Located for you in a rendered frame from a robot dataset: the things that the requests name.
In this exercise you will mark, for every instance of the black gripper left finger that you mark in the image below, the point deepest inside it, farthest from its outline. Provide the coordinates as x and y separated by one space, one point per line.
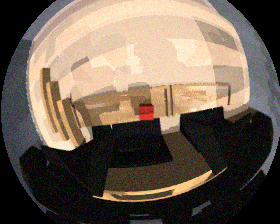
88 163

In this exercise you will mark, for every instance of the red cube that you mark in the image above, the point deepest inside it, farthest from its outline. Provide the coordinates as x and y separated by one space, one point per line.
146 111

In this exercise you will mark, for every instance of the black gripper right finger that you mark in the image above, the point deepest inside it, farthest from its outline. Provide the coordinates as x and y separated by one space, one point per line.
215 141

